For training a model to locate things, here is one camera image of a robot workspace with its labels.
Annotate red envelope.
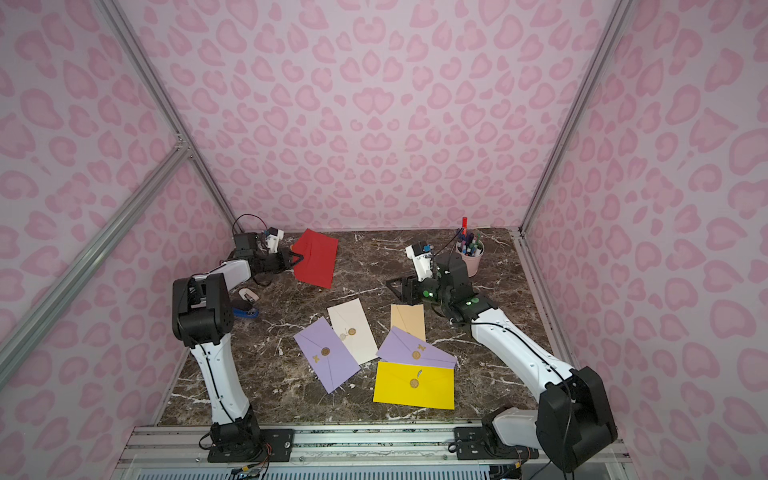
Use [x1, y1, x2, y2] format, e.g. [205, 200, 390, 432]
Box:
[291, 229, 339, 289]

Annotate lilac envelope with butterfly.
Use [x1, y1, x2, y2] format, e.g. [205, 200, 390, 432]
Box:
[294, 317, 360, 393]

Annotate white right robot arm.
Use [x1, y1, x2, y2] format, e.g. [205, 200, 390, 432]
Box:
[386, 243, 618, 478]

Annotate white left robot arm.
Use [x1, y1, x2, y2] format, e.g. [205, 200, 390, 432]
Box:
[171, 227, 303, 463]

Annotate tan kraft envelope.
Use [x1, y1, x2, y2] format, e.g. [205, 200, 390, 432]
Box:
[390, 304, 426, 340]

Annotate cream white envelope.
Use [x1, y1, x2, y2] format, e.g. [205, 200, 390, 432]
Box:
[328, 299, 378, 365]

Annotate yellow envelope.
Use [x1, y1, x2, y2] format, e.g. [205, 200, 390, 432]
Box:
[373, 362, 455, 410]

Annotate white tape dispenser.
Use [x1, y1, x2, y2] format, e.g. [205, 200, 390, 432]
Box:
[238, 288, 259, 303]

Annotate pink pen cup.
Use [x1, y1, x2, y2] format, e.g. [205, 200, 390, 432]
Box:
[456, 239, 485, 278]

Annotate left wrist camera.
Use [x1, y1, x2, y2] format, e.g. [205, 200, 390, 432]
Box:
[258, 227, 284, 254]

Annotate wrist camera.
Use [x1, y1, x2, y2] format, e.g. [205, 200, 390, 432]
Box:
[258, 227, 284, 254]
[405, 242, 433, 281]

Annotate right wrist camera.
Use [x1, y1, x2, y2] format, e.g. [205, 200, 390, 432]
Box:
[405, 242, 433, 281]

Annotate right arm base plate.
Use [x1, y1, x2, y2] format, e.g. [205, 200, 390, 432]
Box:
[448, 425, 539, 462]

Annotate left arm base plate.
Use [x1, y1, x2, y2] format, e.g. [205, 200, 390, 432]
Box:
[207, 428, 295, 464]

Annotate aluminium mounting rail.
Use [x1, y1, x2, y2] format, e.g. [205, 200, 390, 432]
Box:
[113, 420, 564, 479]

